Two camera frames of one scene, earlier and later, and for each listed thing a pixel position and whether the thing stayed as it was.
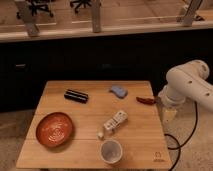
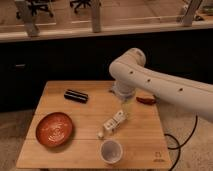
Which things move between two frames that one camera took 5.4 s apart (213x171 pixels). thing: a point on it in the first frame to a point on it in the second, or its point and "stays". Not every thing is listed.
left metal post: x=28 y=18 stays
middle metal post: x=96 y=18 stays
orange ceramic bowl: x=54 y=129 stays
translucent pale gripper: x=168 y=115 to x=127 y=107
